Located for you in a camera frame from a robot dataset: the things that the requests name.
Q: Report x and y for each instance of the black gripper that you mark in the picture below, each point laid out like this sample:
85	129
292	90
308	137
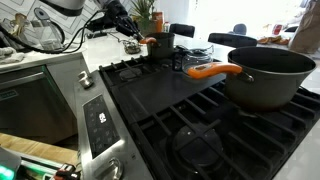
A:
116	15

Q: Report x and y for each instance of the potted green plant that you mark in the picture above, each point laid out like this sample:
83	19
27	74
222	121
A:
146	26

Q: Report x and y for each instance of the amber oil bottle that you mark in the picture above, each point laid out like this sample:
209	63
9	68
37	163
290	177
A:
158	21

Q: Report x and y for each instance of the black cast iron grate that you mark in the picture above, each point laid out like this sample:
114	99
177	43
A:
133	65
246	140

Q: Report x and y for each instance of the small white bottle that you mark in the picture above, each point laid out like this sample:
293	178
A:
166	27

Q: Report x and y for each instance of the black chair back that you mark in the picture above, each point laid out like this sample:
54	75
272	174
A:
181	30
233	40

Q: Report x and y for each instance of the black griddle plate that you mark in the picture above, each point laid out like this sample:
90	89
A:
160	90

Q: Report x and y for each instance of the silver stove knob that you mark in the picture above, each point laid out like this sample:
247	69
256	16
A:
82	75
87	82
111	170

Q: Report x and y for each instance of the black range display panel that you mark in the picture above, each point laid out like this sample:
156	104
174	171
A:
100	126

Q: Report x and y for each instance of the blue gray chair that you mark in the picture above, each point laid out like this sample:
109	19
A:
240	29

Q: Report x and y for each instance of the checked kitchen towel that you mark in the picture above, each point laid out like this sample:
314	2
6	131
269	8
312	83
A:
11	56

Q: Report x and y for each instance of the stainless steel dishwasher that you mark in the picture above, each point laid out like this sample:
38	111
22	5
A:
33	106

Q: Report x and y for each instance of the stainless steel gas range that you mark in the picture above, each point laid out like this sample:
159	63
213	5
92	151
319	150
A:
135	166

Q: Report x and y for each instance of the wooden board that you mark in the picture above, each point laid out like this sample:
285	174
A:
36	148

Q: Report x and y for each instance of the red clamp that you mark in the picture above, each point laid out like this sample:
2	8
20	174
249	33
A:
66	173

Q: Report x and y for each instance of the brown paper bag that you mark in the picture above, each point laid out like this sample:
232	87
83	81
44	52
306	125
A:
308	30

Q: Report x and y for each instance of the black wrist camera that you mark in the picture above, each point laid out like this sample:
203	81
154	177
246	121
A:
96	24

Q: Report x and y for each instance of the metal robot mount frame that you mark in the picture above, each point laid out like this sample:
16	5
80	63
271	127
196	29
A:
36	170

